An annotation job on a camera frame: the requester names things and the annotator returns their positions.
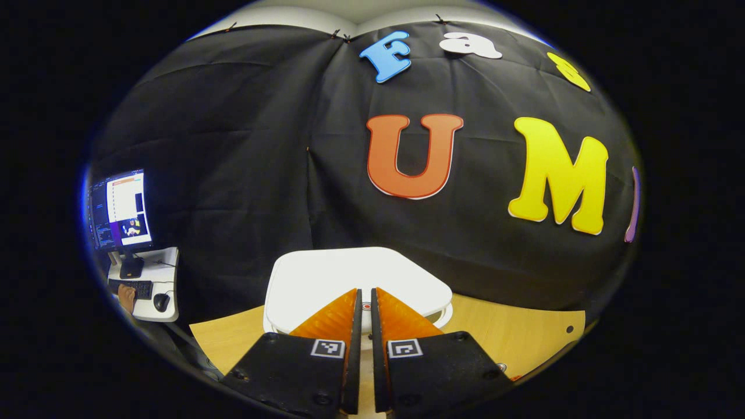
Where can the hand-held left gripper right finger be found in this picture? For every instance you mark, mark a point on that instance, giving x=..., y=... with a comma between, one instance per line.
x=379, y=378

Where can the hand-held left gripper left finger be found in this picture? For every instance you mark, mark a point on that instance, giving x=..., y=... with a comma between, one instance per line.
x=354, y=378

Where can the white desktop garbage bin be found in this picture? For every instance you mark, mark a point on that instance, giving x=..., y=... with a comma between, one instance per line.
x=349, y=273

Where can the wooden desktop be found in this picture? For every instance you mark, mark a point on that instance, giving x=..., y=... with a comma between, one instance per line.
x=524, y=343

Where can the black computer mouse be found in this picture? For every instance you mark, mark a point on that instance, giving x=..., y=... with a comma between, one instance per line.
x=161, y=302

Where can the white side table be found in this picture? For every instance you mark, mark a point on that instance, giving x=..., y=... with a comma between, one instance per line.
x=163, y=273

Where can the black keyboard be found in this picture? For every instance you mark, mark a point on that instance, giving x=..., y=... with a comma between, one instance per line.
x=139, y=289

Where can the black monitor stand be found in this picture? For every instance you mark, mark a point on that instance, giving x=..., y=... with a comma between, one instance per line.
x=131, y=266

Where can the black backdrop cloth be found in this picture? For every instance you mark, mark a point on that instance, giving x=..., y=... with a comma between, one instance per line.
x=233, y=145

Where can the computer monitor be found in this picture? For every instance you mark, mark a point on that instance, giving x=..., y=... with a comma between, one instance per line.
x=125, y=206

